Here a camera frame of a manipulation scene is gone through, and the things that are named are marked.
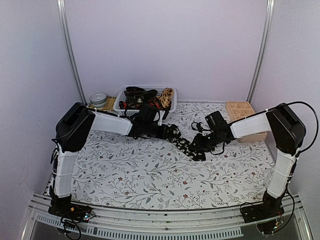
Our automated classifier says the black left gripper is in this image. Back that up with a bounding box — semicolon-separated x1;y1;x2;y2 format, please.
144;122;174;139

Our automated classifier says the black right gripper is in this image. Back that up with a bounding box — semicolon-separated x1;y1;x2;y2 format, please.
190;130;222;153

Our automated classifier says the black white floral tie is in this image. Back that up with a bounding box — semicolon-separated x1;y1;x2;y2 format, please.
167;124;207;162

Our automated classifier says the white plastic basket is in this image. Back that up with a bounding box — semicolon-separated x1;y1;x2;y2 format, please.
113;86;178;120

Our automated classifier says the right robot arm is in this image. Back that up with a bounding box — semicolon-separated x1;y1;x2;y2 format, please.
189;103;307;223

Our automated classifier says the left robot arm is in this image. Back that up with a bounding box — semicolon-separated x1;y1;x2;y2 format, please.
49;102;170;217

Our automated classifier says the yellow beetle print tie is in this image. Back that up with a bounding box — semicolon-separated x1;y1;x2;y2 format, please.
159;88;174;110

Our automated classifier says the dark floral brown tie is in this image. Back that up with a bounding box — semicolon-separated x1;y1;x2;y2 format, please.
123;86;158;102

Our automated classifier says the red navy striped tie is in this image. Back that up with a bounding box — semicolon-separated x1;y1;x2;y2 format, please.
118;100;163;110

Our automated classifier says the wooden divided box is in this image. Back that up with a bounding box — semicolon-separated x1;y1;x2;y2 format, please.
225;100;268;143

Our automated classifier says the woven bamboo mat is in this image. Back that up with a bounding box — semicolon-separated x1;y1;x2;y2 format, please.
97;96;116;112

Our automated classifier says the patterned ceramic bowl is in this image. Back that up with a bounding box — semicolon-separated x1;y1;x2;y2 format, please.
89;92;108;109

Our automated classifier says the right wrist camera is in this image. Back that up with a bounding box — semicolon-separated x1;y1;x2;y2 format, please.
191;122;205;133

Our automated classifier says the front aluminium rail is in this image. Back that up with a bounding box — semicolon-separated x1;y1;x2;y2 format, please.
21;194;315;240

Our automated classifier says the right aluminium frame post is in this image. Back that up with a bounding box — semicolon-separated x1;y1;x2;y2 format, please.
246;0;275;103

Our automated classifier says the aluminium frame post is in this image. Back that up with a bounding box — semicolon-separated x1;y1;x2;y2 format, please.
246;0;275;103
56;0;87;105

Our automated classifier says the left aluminium frame post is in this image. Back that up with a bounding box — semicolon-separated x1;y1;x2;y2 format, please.
56;0;87;105

